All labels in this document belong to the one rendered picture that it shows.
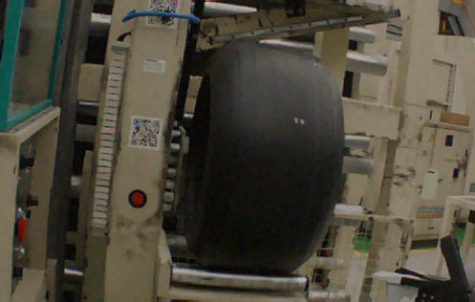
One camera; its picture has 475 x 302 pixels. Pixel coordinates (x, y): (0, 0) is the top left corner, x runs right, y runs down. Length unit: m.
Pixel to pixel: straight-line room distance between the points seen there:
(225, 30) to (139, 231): 0.69
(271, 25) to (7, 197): 1.28
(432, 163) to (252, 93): 5.05
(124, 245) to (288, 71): 0.57
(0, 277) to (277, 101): 0.77
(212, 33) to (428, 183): 4.66
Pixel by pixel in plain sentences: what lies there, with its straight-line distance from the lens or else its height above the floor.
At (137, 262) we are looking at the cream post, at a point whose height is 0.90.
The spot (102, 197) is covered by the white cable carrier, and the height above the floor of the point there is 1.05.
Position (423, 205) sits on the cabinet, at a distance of 6.45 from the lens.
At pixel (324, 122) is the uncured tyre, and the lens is 1.46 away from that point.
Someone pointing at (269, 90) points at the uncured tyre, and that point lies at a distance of 1.46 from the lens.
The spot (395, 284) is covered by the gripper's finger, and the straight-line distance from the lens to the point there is 1.19.
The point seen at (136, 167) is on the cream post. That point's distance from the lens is 1.59.
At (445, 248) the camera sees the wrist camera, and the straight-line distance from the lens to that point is 1.20.
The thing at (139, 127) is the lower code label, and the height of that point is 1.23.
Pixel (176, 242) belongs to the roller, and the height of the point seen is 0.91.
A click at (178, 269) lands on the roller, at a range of 1.58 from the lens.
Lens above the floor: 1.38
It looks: 7 degrees down
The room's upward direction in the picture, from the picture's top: 8 degrees clockwise
